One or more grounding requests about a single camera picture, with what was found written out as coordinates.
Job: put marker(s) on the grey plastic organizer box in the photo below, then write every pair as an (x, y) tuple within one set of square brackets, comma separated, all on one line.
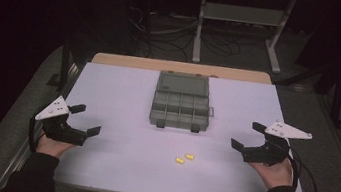
[(180, 109)]

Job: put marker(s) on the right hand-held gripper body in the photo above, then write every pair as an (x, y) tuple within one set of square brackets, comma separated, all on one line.
[(266, 154)]

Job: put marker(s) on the person's left hand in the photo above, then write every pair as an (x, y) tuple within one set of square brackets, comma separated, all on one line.
[(51, 147)]

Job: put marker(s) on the white metal table frame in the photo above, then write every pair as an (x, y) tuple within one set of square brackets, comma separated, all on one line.
[(243, 14)]

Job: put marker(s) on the yellow earplug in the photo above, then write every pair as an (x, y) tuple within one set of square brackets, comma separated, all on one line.
[(189, 157), (180, 160)]

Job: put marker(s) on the wooden table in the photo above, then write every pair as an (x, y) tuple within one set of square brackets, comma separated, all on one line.
[(182, 68)]

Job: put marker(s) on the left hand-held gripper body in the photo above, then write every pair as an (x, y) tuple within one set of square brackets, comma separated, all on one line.
[(58, 129)]

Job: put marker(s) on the person's right hand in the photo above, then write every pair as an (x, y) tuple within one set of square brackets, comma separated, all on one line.
[(274, 174)]

